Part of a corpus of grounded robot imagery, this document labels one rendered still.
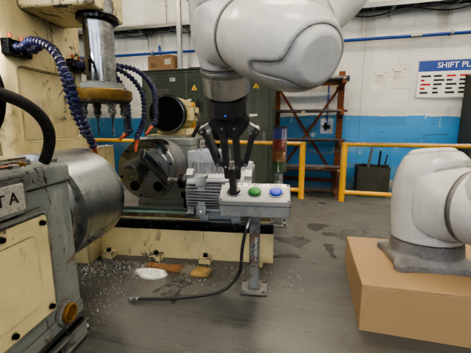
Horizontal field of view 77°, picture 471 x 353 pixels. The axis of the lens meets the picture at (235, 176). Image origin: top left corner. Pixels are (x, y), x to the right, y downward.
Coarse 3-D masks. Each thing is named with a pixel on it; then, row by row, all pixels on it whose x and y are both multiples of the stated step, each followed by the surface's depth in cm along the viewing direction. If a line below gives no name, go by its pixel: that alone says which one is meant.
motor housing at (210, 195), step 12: (252, 168) 93; (192, 180) 91; (216, 180) 88; (240, 180) 89; (252, 180) 103; (192, 192) 89; (204, 192) 89; (216, 192) 89; (192, 204) 90; (204, 204) 90; (216, 204) 89; (216, 216) 94; (228, 216) 93
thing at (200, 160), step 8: (192, 152) 91; (200, 152) 91; (208, 152) 91; (192, 160) 92; (200, 160) 91; (208, 160) 91; (192, 168) 92; (200, 168) 92; (208, 168) 92; (216, 168) 91
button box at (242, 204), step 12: (240, 192) 72; (264, 192) 71; (288, 192) 71; (228, 204) 70; (240, 204) 70; (252, 204) 69; (264, 204) 69; (276, 204) 68; (288, 204) 68; (252, 216) 72; (264, 216) 71; (276, 216) 71; (288, 216) 71
